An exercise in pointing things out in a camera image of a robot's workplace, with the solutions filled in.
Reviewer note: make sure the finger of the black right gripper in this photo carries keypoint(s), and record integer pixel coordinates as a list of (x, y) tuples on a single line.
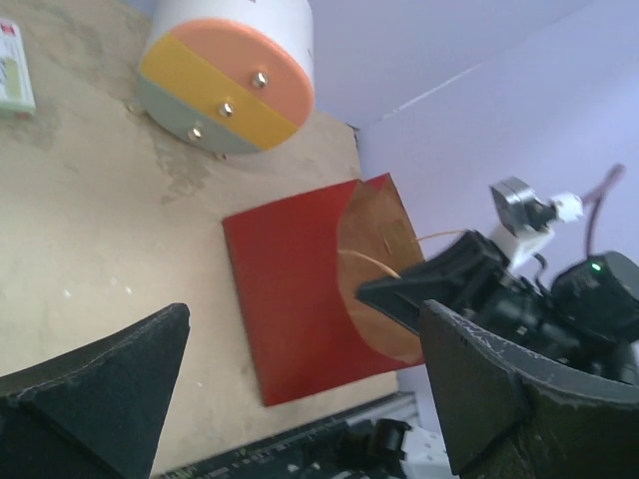
[(446, 278)]

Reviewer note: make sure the small white green box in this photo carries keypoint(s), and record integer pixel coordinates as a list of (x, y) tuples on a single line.
[(17, 97)]

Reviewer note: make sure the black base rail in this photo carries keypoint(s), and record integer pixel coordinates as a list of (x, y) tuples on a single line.
[(379, 439)]

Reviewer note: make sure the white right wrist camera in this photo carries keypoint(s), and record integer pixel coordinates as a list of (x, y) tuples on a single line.
[(526, 222)]

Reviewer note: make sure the round white mini drawer chest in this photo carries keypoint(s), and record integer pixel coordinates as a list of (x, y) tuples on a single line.
[(231, 77)]

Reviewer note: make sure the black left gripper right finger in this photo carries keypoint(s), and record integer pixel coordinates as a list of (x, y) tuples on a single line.
[(508, 412)]

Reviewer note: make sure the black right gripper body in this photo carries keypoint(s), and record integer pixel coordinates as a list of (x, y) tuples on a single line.
[(586, 319)]

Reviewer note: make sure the red brown paper bag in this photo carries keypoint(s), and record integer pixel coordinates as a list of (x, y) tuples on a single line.
[(297, 264)]

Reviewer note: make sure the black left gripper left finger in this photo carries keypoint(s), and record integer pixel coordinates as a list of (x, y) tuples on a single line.
[(97, 411)]

